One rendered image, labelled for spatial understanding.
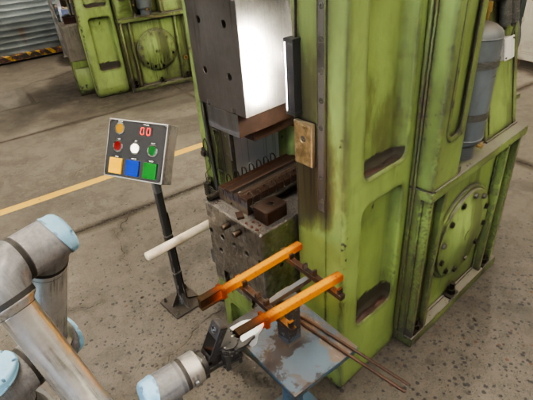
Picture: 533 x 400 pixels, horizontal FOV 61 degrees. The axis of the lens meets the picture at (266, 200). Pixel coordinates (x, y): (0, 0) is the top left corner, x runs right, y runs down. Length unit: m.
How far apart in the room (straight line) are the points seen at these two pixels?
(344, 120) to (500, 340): 1.68
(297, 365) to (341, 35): 1.09
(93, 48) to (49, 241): 5.45
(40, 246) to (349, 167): 0.99
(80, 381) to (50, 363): 0.08
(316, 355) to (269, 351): 0.17
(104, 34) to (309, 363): 5.57
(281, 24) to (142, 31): 4.96
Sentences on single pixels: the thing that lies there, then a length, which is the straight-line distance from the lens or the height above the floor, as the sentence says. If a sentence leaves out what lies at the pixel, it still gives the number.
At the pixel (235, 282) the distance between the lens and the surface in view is 1.56.
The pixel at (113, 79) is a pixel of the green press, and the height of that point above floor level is 0.21.
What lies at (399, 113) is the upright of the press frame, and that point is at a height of 1.30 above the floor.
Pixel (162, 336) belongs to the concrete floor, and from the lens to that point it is 2.76.
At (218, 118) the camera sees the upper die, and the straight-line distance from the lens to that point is 1.83.
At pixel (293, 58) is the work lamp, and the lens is 1.57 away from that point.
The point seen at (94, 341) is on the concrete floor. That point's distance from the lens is 2.87.
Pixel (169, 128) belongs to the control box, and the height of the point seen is 1.18.
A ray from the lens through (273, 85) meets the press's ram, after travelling 1.73.
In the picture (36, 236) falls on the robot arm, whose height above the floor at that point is 1.38.
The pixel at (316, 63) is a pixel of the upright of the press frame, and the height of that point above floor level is 1.57.
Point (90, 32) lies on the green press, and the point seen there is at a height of 0.84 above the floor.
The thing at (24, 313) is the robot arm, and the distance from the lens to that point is 1.19.
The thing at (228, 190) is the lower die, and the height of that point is 0.99.
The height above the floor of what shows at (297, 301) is 0.99.
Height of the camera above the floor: 2.00
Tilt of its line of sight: 32 degrees down
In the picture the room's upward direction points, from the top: 5 degrees counter-clockwise
